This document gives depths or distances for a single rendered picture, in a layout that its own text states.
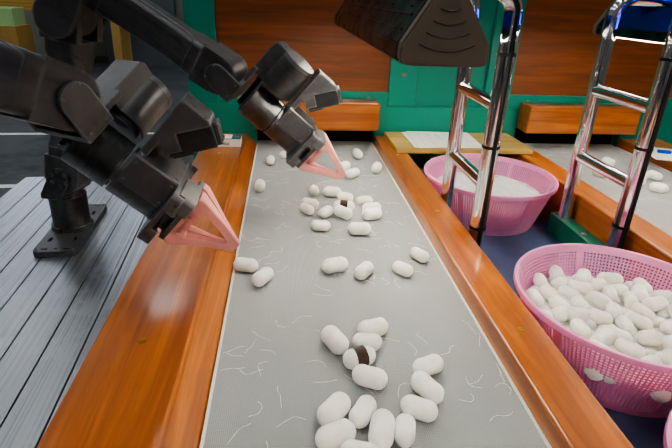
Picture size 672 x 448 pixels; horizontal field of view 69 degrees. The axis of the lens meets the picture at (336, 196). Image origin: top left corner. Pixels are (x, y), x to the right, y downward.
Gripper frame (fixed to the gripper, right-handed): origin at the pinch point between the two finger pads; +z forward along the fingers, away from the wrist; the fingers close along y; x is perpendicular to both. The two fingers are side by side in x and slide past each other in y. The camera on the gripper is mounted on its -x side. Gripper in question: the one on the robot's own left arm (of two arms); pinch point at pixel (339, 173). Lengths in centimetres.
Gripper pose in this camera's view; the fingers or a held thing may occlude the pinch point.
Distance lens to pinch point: 82.5
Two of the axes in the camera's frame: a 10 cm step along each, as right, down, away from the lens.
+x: -6.8, 7.0, 2.3
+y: -0.9, -3.8, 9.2
